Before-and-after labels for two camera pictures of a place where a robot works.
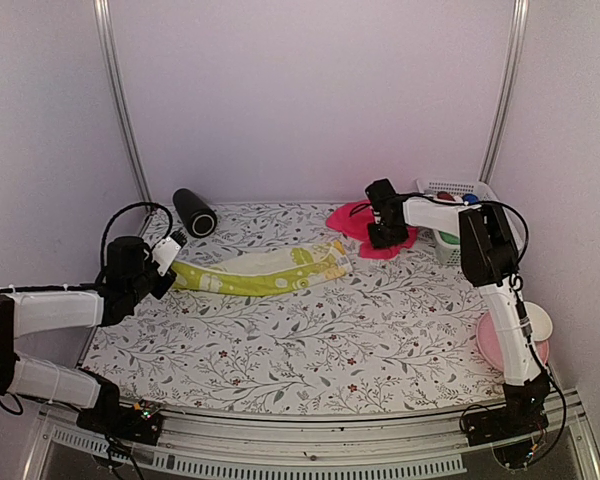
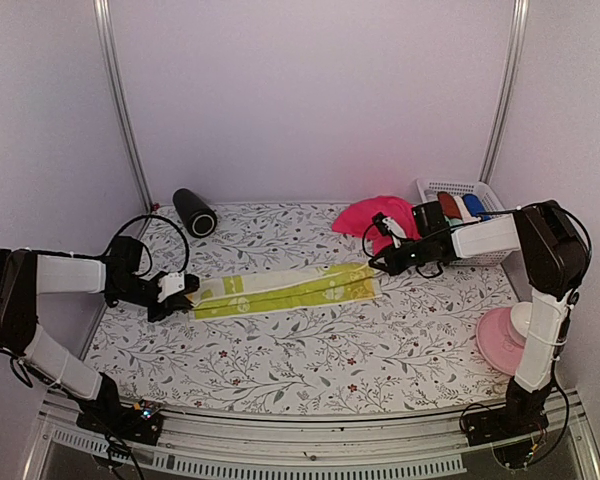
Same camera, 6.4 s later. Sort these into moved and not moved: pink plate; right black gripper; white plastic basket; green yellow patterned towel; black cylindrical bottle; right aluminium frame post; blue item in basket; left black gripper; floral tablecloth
Moved: right black gripper; green yellow patterned towel; left black gripper
Not moved: black cylindrical bottle; floral tablecloth; right aluminium frame post; blue item in basket; pink plate; white plastic basket
